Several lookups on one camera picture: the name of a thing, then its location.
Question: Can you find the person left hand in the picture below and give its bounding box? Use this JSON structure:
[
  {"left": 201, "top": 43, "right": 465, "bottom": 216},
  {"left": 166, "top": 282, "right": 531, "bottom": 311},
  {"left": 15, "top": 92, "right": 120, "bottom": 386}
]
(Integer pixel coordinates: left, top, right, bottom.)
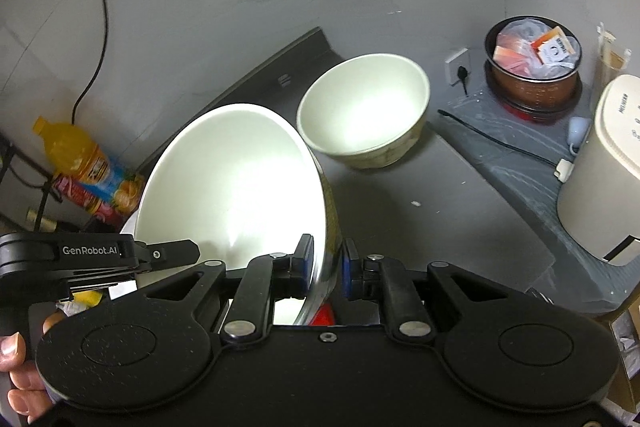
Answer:
[{"left": 1, "top": 305, "right": 65, "bottom": 426}]

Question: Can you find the brown pot with packets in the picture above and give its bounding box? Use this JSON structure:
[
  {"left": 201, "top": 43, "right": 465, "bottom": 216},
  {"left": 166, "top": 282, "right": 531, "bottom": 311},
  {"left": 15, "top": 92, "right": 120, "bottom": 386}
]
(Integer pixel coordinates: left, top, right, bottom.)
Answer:
[{"left": 484, "top": 15, "right": 582, "bottom": 122}]

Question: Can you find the cream electric kettle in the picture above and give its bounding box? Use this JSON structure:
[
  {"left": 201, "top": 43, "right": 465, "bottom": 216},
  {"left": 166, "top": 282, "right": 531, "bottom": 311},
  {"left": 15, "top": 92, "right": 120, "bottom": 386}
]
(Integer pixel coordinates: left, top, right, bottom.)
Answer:
[{"left": 556, "top": 74, "right": 639, "bottom": 267}]

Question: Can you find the white bowl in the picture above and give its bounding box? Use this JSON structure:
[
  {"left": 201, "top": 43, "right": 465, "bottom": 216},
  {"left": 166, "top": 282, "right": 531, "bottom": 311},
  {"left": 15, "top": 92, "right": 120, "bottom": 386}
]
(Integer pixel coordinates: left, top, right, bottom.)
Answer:
[
  {"left": 296, "top": 53, "right": 431, "bottom": 170},
  {"left": 133, "top": 102, "right": 343, "bottom": 327}
]

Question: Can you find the red drink can lower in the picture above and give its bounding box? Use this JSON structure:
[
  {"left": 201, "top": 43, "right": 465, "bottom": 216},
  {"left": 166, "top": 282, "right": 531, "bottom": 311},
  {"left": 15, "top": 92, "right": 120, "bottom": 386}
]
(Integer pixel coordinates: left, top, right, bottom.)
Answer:
[{"left": 53, "top": 173, "right": 124, "bottom": 229}]

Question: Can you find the orange juice bottle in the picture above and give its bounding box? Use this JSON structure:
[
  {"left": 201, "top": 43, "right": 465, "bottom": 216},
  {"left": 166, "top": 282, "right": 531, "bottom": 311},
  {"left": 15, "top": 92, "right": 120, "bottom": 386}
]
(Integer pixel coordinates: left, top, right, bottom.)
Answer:
[{"left": 32, "top": 117, "right": 144, "bottom": 216}]

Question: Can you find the red and black bowl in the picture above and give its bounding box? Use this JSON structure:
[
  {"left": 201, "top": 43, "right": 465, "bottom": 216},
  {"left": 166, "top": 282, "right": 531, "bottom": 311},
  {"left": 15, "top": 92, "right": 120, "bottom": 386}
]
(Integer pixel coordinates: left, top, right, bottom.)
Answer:
[{"left": 309, "top": 303, "right": 336, "bottom": 327}]

